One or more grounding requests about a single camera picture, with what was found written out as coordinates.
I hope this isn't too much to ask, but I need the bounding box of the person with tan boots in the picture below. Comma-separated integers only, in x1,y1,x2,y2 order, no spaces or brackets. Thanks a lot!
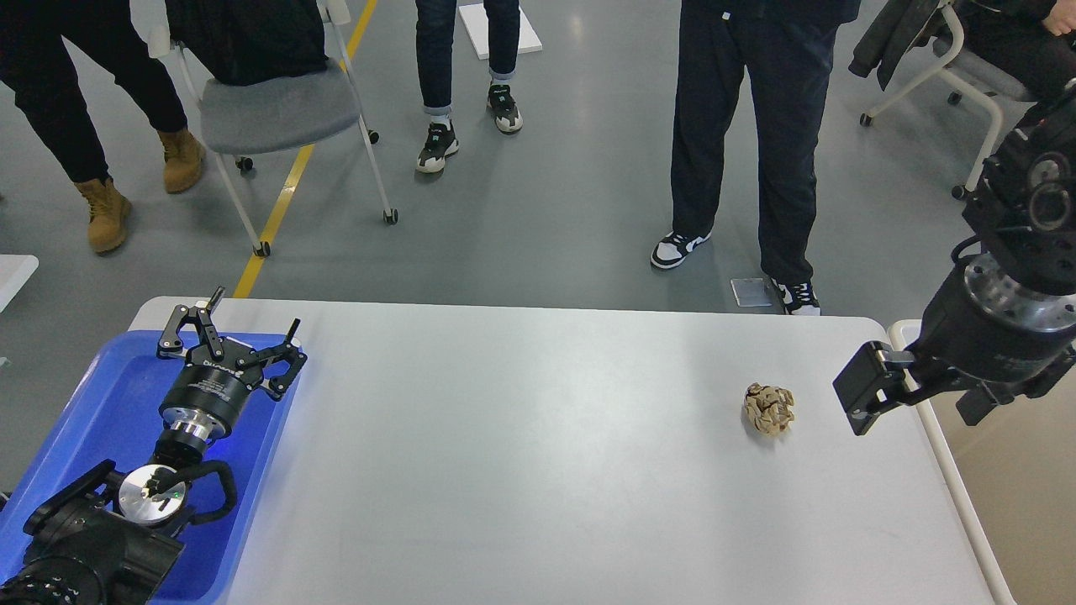
1,1,206,255

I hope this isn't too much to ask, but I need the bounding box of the small clear floor plate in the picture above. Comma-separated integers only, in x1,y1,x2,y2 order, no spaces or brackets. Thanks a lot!
730,278,773,308

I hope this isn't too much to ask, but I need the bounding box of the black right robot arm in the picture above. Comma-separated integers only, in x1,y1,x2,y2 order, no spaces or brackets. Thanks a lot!
833,92,1075,435

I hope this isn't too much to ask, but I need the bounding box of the white table at left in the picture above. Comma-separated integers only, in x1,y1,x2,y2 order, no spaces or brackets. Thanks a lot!
0,254,40,313

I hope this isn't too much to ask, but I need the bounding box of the grey seat white chair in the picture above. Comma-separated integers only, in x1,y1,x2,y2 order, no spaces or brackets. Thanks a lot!
148,0,399,258

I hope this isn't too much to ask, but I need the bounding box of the black jacket on chair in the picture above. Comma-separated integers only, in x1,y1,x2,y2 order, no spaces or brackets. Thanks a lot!
165,1,328,86

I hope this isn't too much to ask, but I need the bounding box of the dark jacket on right chair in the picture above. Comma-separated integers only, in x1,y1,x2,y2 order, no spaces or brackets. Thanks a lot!
848,0,949,92

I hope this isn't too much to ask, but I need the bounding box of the white chair at right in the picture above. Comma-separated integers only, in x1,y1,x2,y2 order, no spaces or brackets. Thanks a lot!
858,1,1038,200

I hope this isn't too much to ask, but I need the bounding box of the white board on floor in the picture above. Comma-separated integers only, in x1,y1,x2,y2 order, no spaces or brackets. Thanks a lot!
457,3,543,61

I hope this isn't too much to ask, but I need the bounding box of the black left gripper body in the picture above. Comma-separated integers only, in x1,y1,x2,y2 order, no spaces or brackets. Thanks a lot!
159,334,292,439

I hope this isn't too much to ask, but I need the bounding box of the brown paper ball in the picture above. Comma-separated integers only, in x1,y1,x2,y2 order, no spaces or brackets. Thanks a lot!
744,382,795,437

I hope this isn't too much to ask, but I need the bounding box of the blue plastic tray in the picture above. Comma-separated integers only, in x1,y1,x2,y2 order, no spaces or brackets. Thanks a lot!
1,330,293,604

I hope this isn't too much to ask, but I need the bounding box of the seated person in black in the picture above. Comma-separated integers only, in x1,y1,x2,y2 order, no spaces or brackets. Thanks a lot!
958,1,1075,101

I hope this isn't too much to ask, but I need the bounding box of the person in blue jeans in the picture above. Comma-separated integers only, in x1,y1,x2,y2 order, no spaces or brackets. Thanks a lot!
414,0,524,175

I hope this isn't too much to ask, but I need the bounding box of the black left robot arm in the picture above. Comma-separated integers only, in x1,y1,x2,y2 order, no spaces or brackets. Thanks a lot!
3,290,307,604

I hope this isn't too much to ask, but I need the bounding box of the person in black trousers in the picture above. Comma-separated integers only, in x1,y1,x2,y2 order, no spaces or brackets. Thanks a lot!
650,0,862,316

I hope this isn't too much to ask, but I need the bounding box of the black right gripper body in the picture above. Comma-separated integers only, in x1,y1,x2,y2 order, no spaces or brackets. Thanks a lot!
908,254,1075,426

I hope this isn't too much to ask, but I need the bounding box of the beige plastic bin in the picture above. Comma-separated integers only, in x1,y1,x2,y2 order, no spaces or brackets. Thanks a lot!
888,319,1018,605

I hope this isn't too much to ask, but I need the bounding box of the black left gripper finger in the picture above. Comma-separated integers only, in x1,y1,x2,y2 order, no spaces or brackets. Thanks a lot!
242,318,309,402
157,287,227,362

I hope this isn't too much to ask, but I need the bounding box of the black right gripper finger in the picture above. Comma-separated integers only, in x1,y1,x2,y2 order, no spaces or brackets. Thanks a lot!
831,341,915,436

